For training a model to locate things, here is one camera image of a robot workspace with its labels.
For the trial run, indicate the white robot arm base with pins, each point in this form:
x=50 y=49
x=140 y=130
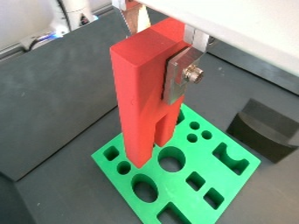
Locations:
x=69 y=15

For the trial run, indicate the green shape-sorter block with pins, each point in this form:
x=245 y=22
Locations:
x=190 y=178

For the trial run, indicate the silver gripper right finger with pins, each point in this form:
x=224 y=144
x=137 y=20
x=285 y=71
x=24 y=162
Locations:
x=182 y=69

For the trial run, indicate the black curved holder stand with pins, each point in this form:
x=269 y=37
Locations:
x=265 y=131

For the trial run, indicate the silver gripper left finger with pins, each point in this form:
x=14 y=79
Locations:
x=133 y=16

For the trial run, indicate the red double-square peg object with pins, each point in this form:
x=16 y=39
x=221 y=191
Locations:
x=138 y=59

